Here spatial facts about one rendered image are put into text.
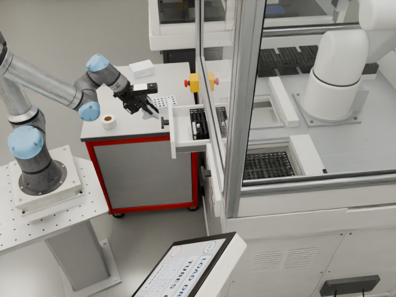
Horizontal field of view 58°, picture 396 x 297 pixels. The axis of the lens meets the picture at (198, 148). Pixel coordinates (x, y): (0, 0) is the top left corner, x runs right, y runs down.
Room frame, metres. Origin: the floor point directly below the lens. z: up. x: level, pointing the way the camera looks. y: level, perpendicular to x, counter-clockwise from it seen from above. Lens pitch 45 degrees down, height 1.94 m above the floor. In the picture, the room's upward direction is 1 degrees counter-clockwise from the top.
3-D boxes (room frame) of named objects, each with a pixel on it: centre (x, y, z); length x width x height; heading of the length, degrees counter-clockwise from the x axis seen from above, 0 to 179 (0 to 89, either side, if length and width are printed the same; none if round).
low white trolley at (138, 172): (1.58, 0.31, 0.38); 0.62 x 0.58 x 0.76; 5
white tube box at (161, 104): (1.47, 0.17, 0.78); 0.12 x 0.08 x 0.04; 104
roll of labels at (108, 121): (1.34, 0.44, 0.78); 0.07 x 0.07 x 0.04
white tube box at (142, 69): (1.80, 0.32, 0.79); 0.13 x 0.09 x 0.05; 115
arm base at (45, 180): (0.94, 0.63, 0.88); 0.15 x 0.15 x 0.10
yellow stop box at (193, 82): (1.53, 0.02, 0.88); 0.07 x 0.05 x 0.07; 5
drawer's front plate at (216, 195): (0.89, -0.06, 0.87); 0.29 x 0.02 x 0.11; 5
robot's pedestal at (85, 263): (0.94, 0.63, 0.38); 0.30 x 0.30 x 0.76; 25
